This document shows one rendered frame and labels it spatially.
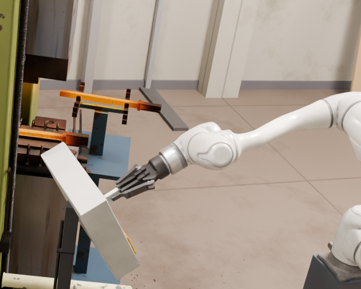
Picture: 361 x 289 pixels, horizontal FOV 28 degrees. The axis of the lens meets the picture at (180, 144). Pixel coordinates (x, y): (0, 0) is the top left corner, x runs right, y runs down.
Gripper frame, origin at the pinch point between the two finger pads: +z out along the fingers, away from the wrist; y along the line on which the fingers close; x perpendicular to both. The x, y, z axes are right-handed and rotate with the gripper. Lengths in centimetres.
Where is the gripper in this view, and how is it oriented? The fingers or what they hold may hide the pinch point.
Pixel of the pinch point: (109, 197)
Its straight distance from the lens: 227.0
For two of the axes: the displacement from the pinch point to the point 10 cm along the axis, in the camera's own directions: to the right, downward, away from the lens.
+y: -4.6, -4.6, 7.6
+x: -2.9, -7.3, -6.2
